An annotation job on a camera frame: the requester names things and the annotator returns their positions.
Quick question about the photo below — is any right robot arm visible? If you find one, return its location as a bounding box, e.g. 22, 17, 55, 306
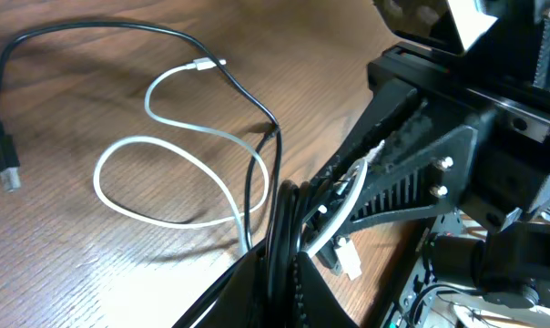
317, 1, 550, 308

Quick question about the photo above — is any white usb cable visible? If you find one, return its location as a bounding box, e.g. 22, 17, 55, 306
92, 56, 372, 282

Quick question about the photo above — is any black usb cable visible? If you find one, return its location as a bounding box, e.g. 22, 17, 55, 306
0, 19, 344, 328

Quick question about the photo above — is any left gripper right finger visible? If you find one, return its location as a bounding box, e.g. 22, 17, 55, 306
292, 252, 358, 328

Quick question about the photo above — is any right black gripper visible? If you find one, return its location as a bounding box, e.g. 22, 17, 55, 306
311, 1, 550, 235

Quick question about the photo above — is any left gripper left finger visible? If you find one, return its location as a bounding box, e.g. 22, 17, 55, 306
172, 241, 266, 328

